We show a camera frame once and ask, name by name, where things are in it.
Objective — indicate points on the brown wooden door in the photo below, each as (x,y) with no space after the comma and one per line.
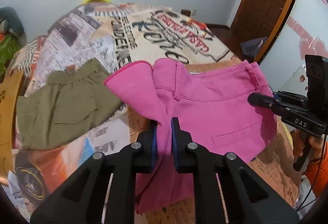
(266,4)

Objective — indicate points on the grey-blue bag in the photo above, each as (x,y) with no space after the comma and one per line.
(253,46)

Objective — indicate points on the white stickered plastic item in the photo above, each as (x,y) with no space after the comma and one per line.
(294,78)

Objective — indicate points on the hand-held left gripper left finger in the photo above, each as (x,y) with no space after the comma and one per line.
(153,147)

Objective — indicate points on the person's right forearm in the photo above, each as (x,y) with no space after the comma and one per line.
(320,178)

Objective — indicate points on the green patterned bag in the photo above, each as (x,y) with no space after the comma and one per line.
(6,52)

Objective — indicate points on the pink pants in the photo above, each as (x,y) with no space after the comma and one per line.
(217,101)

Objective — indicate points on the white wardrobe sliding door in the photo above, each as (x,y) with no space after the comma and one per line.
(307,21)

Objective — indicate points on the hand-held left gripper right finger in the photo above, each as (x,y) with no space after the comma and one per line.
(174,144)

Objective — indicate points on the newspaper print blanket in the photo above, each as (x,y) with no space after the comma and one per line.
(158,24)

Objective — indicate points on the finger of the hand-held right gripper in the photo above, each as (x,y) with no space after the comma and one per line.
(289,96)
(264,101)

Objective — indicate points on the wooden lap tray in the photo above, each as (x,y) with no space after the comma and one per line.
(7,111)

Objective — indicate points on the grey plush toy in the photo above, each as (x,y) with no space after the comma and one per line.
(12,19)

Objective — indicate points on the olive green pants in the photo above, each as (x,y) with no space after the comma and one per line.
(66,106)

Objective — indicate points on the person's right hand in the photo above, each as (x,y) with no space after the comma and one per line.
(317,148)

